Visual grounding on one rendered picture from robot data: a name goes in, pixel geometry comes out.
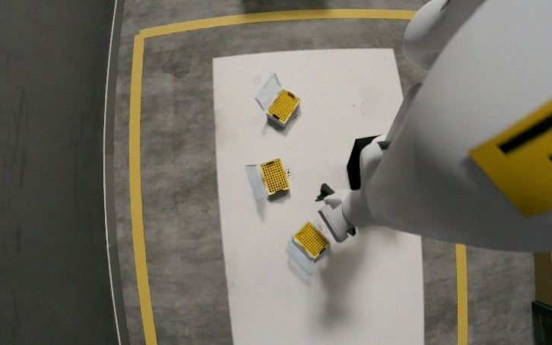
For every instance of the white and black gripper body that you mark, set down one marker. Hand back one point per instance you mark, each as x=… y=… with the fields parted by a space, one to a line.
x=337 y=198

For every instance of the yellow pipette tip rack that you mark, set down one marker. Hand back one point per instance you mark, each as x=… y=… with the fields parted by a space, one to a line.
x=283 y=105
x=310 y=238
x=274 y=176

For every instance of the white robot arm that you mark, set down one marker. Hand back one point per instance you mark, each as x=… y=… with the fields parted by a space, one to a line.
x=471 y=161

